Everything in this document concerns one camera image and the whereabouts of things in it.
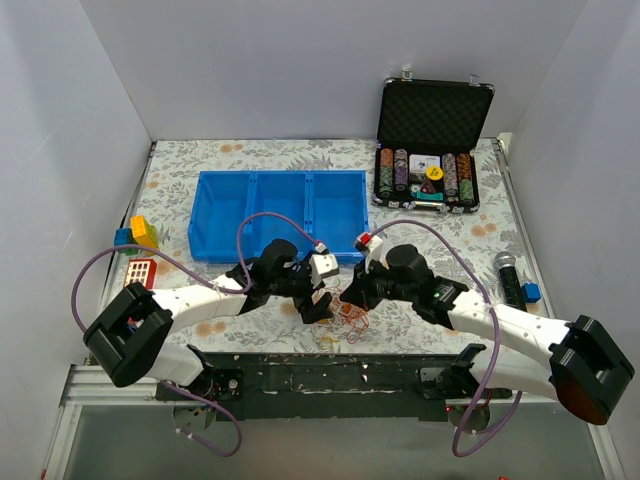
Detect red orange cable tangle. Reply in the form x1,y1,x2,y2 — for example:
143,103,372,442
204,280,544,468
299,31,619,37
314,287,374,346

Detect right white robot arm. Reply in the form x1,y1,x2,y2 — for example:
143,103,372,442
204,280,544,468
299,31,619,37
341,236,635,425

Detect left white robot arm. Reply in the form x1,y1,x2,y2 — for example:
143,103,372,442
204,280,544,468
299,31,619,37
83,239,339,400

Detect black base beam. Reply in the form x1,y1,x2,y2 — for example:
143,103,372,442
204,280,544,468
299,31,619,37
186,344,485,422

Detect blue three-compartment bin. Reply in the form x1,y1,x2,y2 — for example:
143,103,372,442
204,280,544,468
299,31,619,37
187,170,369,264

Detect floral table mat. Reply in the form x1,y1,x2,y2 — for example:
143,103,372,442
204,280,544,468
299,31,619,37
129,139,539,354

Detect black microphone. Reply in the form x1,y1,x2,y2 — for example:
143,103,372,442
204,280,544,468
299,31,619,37
494,251,527,311

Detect black poker chip case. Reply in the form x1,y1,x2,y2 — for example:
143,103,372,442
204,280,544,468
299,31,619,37
373,67,495,214

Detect red white toy brick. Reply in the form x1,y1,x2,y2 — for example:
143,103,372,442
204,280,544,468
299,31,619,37
123,258,157,290

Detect stacked colourful toy bricks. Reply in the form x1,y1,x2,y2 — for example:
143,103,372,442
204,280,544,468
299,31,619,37
113,215,159,249

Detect small blue block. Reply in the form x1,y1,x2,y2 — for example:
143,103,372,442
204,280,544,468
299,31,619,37
521,282,542,304

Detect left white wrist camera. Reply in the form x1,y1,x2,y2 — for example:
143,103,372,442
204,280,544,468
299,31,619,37
308,253,339,288

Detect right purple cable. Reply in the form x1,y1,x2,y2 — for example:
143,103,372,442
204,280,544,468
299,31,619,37
355,219,524,458

